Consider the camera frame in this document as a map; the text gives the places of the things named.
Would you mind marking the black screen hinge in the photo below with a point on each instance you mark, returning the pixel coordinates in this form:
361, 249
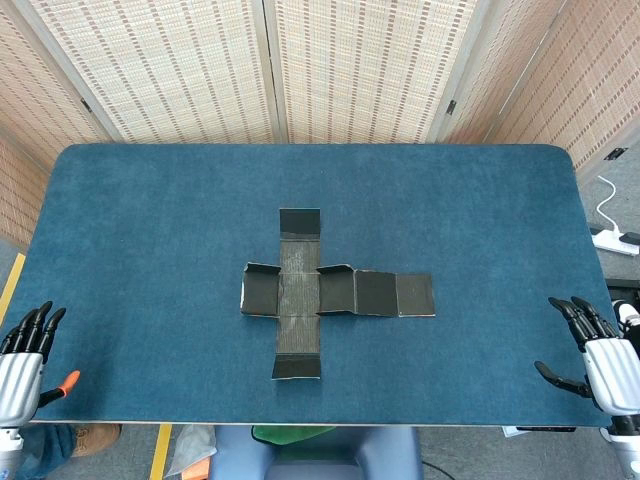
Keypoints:
451, 106
615, 153
86, 105

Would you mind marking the grey plastic bag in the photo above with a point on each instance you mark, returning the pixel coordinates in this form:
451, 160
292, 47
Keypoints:
192, 447

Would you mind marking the green cloth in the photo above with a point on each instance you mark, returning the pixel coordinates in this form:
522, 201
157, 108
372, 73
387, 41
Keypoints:
285, 434

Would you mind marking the black table control panel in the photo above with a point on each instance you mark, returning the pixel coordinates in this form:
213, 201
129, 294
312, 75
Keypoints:
545, 428

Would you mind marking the white power strip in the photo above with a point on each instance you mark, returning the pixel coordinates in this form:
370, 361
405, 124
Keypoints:
612, 243

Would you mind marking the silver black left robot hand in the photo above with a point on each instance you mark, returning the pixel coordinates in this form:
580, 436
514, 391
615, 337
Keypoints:
20, 385

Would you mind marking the orange item under bag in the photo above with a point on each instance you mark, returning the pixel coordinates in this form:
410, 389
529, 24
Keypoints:
197, 470

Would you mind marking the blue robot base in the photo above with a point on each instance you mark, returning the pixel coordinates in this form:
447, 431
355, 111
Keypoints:
325, 460

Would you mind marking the dark blue cloth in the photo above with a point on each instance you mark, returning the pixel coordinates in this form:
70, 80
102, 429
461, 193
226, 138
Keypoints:
47, 450

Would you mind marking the woven bamboo folding screen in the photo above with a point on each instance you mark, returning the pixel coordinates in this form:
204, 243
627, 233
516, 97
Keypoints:
175, 65

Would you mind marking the black equipment box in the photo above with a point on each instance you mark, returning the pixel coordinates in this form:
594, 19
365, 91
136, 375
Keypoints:
622, 289

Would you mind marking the black foldable cardboard box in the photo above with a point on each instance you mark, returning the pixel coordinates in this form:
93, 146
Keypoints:
300, 300

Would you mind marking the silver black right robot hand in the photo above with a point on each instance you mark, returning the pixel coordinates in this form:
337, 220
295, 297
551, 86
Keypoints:
615, 375

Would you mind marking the blue felt table mat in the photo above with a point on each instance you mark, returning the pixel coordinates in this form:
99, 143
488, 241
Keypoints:
150, 225

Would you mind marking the brown shoe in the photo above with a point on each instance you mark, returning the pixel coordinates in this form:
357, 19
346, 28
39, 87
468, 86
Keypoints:
97, 437

